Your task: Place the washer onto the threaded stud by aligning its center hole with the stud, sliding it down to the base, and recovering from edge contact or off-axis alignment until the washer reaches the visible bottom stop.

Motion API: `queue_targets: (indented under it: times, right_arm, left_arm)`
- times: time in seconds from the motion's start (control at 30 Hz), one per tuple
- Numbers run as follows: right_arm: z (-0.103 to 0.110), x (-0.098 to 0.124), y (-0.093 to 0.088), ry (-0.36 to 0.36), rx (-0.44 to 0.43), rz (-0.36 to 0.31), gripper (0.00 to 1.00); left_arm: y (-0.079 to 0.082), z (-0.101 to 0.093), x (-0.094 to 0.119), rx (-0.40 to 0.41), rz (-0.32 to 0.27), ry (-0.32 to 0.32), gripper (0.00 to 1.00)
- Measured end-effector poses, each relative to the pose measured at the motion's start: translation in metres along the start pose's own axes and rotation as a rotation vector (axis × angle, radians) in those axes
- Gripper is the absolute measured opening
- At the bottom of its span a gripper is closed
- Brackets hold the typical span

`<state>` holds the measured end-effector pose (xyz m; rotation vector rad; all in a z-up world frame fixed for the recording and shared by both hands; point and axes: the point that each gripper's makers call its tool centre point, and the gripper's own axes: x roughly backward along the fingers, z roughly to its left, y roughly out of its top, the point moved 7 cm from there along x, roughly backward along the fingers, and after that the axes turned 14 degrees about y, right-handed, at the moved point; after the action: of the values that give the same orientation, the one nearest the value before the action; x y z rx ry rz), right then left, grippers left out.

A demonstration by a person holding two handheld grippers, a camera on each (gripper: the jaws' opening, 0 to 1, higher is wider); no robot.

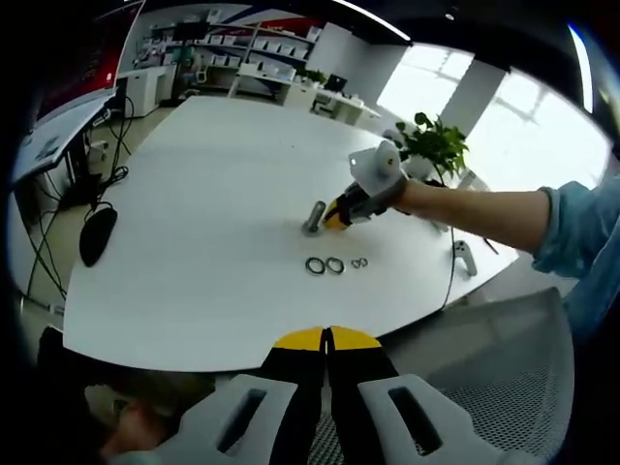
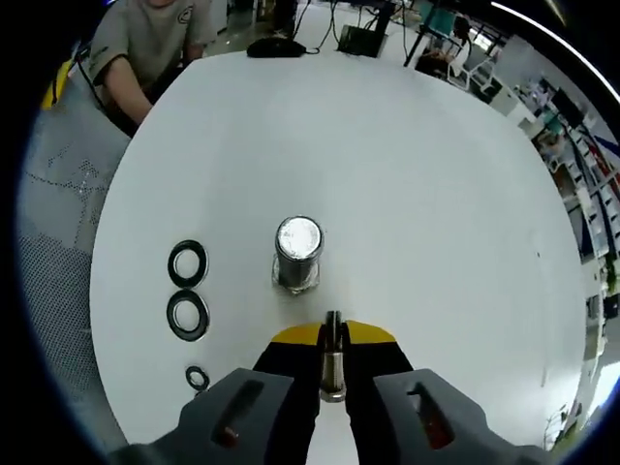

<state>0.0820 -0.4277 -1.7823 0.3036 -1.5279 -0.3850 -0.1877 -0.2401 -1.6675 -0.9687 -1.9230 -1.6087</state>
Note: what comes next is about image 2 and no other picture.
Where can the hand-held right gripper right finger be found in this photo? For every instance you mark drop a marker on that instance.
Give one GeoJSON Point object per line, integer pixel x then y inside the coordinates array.
{"type": "Point", "coordinates": [373, 387]}

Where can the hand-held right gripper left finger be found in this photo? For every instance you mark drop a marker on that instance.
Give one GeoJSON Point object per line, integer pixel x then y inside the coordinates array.
{"type": "Point", "coordinates": [286, 387]}

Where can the small steel threaded stud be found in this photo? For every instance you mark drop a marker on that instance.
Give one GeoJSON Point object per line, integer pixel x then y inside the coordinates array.
{"type": "Point", "coordinates": [332, 378]}

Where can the large black washer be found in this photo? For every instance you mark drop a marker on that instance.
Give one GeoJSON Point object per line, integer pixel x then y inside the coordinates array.
{"type": "Point", "coordinates": [188, 294]}
{"type": "Point", "coordinates": [188, 243]}

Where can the large steel threaded stud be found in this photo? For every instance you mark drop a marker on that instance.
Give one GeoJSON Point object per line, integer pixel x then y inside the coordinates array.
{"type": "Point", "coordinates": [298, 242]}

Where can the white mesh office chair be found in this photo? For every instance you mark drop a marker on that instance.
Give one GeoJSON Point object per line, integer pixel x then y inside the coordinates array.
{"type": "Point", "coordinates": [53, 242]}

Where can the storage shelves with white bins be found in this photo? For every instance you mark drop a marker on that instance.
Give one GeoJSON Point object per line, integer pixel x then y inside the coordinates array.
{"type": "Point", "coordinates": [591, 194]}

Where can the white swivel chair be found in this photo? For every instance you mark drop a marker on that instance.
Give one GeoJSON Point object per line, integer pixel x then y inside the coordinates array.
{"type": "Point", "coordinates": [472, 72]}

